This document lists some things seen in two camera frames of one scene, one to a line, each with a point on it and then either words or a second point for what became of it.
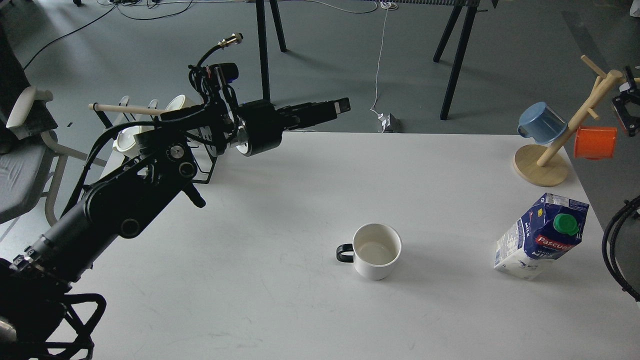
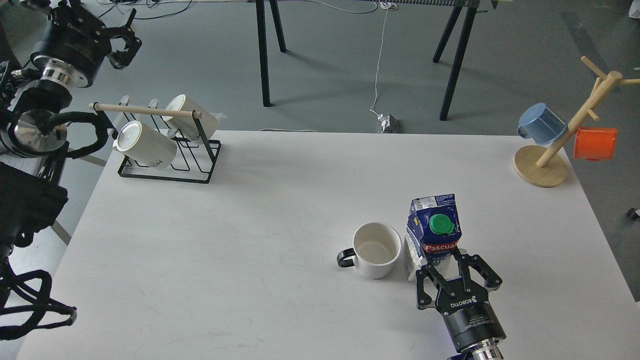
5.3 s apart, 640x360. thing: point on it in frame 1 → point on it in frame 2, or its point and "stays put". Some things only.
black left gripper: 264,122 → 77,44
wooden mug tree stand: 541,165 stays put
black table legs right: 471,6 stays put
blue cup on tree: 539,121 stays put
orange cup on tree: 595,143 stays put
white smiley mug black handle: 375,250 stays put
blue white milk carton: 553,226 → 432,233
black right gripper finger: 628,111 → 423,299
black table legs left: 260,11 stays put
